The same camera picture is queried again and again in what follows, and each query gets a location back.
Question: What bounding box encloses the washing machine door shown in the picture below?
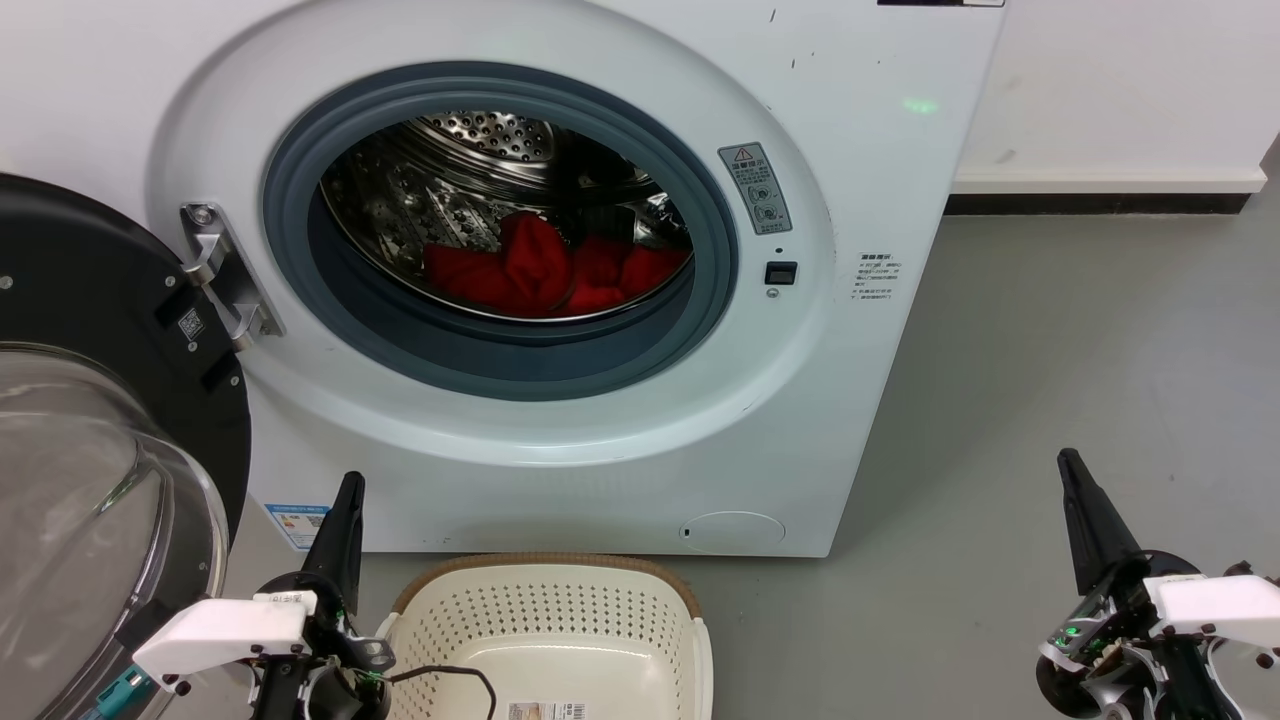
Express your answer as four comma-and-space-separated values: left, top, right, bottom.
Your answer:
0, 172, 252, 720

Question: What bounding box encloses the white front-load washing machine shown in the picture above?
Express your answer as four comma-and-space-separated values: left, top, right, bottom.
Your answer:
0, 0, 1007, 559

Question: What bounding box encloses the stainless steel washing machine drum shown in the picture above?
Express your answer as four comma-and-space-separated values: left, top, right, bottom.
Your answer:
320, 110, 695, 324

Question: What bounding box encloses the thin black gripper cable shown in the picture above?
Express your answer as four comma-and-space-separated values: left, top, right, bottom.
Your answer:
384, 664, 499, 720

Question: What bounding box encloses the cream perforated laundry basket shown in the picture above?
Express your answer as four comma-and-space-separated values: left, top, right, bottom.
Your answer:
375, 553, 715, 720

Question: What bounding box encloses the round white filter cover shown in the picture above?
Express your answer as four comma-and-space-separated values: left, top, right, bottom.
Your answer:
680, 511, 787, 555

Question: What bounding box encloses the grey rubber door gasket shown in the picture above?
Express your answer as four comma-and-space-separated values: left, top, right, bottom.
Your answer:
262, 62, 742, 403

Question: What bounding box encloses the red cloth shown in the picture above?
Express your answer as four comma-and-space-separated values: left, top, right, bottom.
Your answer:
422, 210, 691, 320

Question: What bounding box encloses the black and white baseboard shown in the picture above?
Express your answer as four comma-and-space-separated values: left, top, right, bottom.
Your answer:
944, 168, 1270, 217

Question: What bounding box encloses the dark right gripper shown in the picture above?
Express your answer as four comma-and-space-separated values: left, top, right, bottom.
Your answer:
1034, 449, 1242, 720

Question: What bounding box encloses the silver metal door hinge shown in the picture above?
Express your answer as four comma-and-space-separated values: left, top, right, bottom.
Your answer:
180, 202, 287, 352

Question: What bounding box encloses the blue energy label sticker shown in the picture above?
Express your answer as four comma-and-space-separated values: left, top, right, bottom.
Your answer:
263, 502, 332, 552

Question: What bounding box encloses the grey warning sticker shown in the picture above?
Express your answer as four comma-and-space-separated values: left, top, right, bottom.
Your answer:
718, 142, 794, 237

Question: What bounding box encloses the teal cable connector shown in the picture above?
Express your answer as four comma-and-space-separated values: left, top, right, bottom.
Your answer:
84, 664, 153, 720

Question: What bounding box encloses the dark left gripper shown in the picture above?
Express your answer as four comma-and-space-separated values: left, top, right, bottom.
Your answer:
250, 472, 397, 720

